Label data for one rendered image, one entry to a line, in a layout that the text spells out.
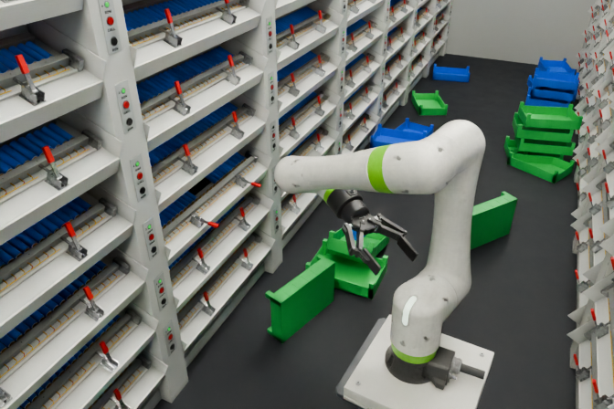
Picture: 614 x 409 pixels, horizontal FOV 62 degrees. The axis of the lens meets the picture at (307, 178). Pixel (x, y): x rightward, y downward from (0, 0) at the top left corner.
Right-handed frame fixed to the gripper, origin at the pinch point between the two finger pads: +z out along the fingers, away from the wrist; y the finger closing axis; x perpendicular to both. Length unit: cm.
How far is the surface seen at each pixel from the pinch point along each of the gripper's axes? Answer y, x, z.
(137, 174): -53, -4, -45
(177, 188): -39, 9, -49
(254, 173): 0, 28, -68
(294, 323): 3, 65, -24
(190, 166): -33, 7, -55
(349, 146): 94, 65, -111
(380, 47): 126, 23, -145
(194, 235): -33, 27, -46
